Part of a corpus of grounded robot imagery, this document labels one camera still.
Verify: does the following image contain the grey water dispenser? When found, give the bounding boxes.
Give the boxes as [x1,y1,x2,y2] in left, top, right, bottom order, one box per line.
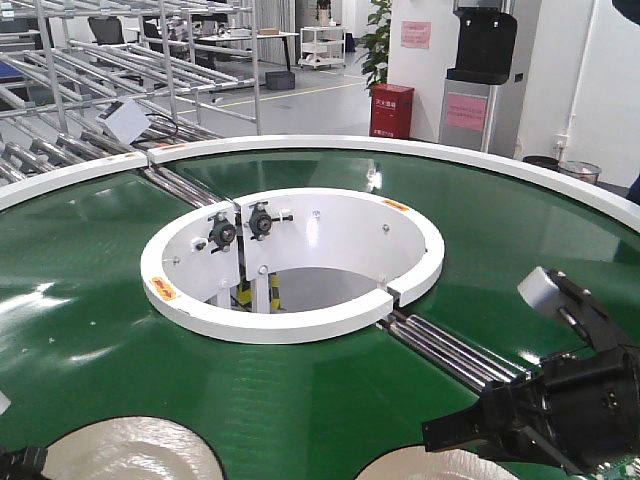
[439,1,517,152]

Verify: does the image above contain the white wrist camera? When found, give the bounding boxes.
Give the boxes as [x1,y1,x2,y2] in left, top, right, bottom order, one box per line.
[517,266,562,317]

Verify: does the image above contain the white outer conveyor rim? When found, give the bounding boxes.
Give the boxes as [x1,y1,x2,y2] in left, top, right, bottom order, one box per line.
[1,135,639,231]

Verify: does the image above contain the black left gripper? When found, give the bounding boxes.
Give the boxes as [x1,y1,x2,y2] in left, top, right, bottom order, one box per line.
[1,446,48,480]

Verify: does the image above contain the black bearing block left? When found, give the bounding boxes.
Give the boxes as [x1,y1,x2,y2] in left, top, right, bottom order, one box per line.
[208,212,237,253]

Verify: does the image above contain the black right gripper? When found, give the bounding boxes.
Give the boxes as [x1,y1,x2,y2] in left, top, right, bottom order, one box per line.
[421,346,639,474]

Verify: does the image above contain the steel conveyor rollers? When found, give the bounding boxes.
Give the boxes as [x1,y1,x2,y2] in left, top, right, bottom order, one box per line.
[378,310,526,394]

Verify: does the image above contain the green potted plant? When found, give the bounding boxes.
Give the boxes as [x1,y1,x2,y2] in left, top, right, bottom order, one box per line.
[361,0,392,89]

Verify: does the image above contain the beige plate black rim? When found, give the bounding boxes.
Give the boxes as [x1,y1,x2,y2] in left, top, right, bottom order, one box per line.
[355,445,517,479]
[43,416,225,479]

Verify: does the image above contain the white inner conveyor ring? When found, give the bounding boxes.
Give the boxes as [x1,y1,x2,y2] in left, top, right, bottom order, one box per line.
[140,187,446,345]

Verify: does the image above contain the black bearing block right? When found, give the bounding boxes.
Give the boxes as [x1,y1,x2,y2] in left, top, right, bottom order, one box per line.
[248,201,294,241]

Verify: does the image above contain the white control box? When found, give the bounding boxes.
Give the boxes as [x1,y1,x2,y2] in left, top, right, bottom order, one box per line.
[95,98,151,144]

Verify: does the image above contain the white wheeled cart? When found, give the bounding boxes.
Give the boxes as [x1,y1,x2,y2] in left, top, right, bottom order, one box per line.
[298,26,346,69]

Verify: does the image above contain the metal roller rack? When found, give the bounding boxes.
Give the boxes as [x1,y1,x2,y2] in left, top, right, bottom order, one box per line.
[0,0,271,184]

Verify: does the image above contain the black bearing block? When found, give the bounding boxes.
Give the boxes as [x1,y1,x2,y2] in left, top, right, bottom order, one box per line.
[248,201,294,241]
[208,212,237,253]

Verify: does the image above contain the red fire extinguisher box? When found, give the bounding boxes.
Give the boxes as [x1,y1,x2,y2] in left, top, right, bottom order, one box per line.
[369,83,415,139]

